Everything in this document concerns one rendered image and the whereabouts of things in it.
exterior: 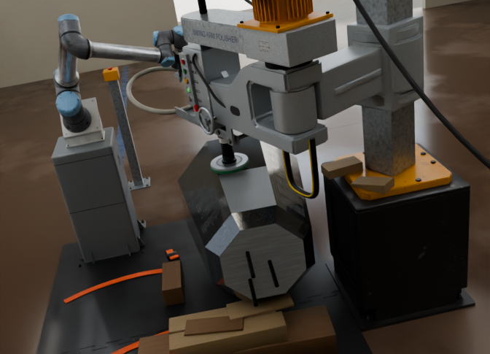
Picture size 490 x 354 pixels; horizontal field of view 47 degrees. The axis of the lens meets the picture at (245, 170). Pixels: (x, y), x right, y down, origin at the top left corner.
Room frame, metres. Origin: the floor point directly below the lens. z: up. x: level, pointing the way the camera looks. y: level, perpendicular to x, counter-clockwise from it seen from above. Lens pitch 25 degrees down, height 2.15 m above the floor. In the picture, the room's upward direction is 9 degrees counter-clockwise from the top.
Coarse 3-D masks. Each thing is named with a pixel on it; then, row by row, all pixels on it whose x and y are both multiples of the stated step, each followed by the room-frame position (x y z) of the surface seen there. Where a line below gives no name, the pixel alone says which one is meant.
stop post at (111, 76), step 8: (104, 72) 4.59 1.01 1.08; (112, 72) 4.59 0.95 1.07; (104, 80) 4.59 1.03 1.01; (112, 80) 4.61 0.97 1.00; (112, 88) 4.61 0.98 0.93; (112, 96) 4.60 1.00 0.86; (120, 96) 4.61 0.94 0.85; (120, 104) 4.61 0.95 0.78; (120, 112) 4.61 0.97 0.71; (120, 120) 4.61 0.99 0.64; (120, 128) 4.60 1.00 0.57; (128, 128) 4.61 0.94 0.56; (128, 136) 4.61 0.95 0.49; (128, 144) 4.61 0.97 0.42; (128, 152) 4.61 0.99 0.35; (128, 160) 4.60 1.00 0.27; (136, 160) 4.61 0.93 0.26; (136, 168) 4.61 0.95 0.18; (136, 176) 4.61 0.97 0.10; (128, 184) 4.67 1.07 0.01; (136, 184) 4.61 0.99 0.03; (144, 184) 4.61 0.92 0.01
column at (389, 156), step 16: (368, 0) 2.64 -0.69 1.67; (384, 0) 2.57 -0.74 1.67; (400, 0) 2.61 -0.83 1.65; (384, 16) 2.57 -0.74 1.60; (400, 16) 2.61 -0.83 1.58; (368, 112) 2.67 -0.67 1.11; (384, 112) 2.59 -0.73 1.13; (400, 112) 2.60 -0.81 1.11; (368, 128) 2.67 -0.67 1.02; (384, 128) 2.59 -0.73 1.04; (400, 128) 2.59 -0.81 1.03; (368, 144) 2.68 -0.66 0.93; (384, 144) 2.59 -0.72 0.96; (400, 144) 2.59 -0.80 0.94; (368, 160) 2.68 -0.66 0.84; (384, 160) 2.60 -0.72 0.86; (400, 160) 2.59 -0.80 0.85
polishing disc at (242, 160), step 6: (240, 156) 2.90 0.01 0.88; (246, 156) 2.89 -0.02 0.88; (216, 162) 2.87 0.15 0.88; (234, 162) 2.83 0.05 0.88; (240, 162) 2.82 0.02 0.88; (246, 162) 2.82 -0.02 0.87; (216, 168) 2.80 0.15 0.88; (222, 168) 2.78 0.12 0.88; (228, 168) 2.77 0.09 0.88; (234, 168) 2.76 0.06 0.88
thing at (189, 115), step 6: (174, 108) 3.23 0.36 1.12; (192, 108) 3.26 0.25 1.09; (180, 114) 3.17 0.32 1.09; (186, 114) 3.10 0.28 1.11; (192, 114) 3.17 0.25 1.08; (192, 120) 3.04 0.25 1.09; (216, 132) 2.80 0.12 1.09; (222, 132) 2.75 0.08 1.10; (234, 138) 2.66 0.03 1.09; (240, 138) 2.67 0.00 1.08; (228, 144) 2.65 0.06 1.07
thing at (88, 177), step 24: (96, 144) 3.56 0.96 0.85; (72, 168) 3.45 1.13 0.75; (96, 168) 3.47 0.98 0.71; (120, 168) 3.66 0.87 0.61; (72, 192) 3.45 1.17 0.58; (96, 192) 3.47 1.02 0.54; (120, 192) 3.48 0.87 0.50; (72, 216) 3.44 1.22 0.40; (96, 216) 3.46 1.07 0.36; (120, 216) 3.48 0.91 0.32; (96, 240) 3.46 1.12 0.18; (120, 240) 3.47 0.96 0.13
